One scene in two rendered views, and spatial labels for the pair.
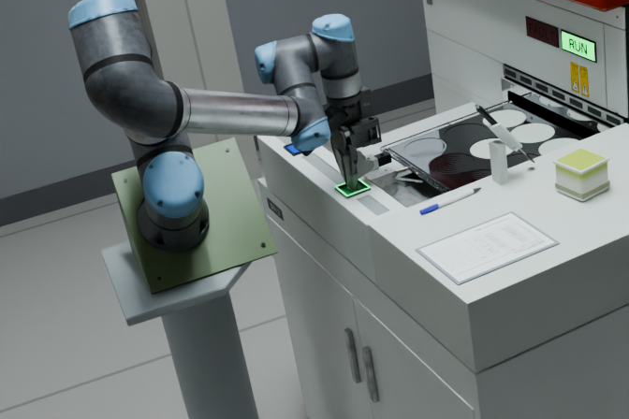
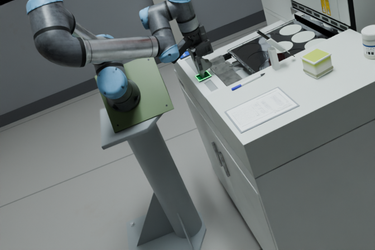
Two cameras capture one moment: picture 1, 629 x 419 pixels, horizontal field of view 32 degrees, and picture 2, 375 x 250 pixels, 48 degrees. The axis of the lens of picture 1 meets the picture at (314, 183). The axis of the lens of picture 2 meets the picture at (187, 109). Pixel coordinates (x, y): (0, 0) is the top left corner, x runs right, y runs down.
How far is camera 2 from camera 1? 0.65 m
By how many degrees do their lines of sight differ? 14
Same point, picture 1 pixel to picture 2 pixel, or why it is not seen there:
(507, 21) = not seen: outside the picture
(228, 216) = (149, 92)
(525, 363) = (283, 170)
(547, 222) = (295, 92)
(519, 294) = (274, 136)
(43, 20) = not seen: outside the picture
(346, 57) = (186, 10)
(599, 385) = (330, 176)
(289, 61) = (155, 16)
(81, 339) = not seen: hidden behind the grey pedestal
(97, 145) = not seen: hidden behind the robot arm
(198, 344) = (143, 152)
